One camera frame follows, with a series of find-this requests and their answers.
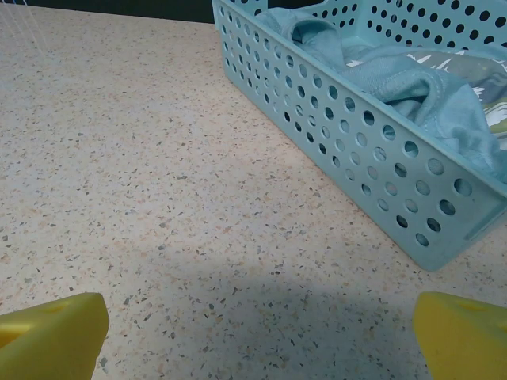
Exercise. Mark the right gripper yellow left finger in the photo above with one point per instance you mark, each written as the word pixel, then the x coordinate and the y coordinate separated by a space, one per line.
pixel 51 340

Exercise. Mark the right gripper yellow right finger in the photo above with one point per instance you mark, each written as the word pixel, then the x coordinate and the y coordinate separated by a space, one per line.
pixel 463 344

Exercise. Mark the light blue printed t-shirt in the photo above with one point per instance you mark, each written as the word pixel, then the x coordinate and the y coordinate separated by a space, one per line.
pixel 396 79

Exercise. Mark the teal perforated plastic basket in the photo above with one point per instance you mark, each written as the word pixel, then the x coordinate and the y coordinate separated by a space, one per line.
pixel 481 200

